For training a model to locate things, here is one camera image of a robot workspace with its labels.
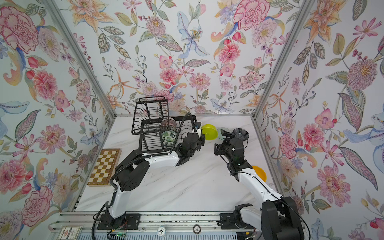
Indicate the dark blue grey bowl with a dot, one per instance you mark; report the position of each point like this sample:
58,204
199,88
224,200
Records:
241,134

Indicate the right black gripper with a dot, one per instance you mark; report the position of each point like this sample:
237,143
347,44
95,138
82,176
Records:
219,151

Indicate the lime green bowl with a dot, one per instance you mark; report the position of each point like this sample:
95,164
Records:
210,132

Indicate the black wire dish rack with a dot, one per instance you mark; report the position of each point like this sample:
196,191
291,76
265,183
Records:
158,131

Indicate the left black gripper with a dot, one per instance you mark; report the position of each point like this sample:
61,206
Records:
202,139

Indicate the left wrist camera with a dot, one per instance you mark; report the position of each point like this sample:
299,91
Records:
197,125

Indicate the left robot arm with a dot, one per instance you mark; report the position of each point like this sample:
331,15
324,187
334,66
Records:
131,171

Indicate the black white patterned bowl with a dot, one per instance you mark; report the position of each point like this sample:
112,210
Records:
171,129

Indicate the pale celadon bowl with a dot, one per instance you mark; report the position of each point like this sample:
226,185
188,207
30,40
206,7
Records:
219,132

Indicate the green leaf pattern bowl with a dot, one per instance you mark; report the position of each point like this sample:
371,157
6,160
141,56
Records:
169,137

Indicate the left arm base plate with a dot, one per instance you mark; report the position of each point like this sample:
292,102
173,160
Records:
124,222

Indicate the yellow bowl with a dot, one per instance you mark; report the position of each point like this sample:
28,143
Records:
261,173

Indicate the wooden chessboard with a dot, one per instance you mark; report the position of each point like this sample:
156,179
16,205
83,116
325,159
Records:
104,168

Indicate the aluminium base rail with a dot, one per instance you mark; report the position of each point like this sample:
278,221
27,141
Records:
153,226

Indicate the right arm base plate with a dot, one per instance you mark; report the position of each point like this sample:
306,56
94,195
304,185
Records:
234,222

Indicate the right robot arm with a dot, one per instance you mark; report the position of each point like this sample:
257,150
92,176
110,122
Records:
275,216

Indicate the pink striped bowl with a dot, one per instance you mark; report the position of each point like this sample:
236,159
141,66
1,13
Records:
168,122

